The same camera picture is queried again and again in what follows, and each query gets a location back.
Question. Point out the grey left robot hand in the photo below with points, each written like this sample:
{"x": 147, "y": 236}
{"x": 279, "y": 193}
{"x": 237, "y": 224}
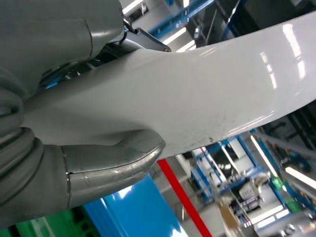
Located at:
{"x": 49, "y": 39}

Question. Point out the green plastic crate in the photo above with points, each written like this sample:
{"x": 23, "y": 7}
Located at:
{"x": 49, "y": 225}

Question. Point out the red barrier belt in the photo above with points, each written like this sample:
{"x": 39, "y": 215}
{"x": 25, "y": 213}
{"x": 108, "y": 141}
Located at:
{"x": 182, "y": 196}

